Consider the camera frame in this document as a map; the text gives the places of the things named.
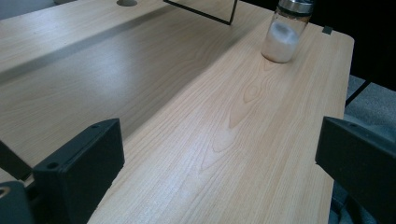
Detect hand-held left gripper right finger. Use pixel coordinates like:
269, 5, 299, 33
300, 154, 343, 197
315, 116, 396, 224

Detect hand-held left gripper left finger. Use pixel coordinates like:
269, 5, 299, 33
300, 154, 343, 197
32, 118, 126, 224

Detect glass jar with white powder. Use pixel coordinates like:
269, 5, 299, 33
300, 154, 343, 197
261, 0, 315, 64

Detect black framed wooden board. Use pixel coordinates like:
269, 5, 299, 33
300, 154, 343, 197
163, 0, 239, 26

